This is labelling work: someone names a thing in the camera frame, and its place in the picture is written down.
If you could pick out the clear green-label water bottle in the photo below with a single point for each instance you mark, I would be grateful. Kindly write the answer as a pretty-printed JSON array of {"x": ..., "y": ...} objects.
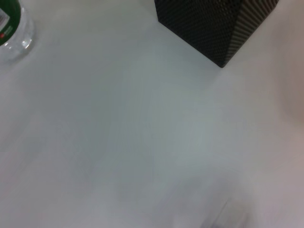
[{"x": 14, "y": 28}]

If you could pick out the black mesh pen holder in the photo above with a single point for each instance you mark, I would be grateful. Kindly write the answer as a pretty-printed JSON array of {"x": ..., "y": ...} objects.
[{"x": 202, "y": 28}]

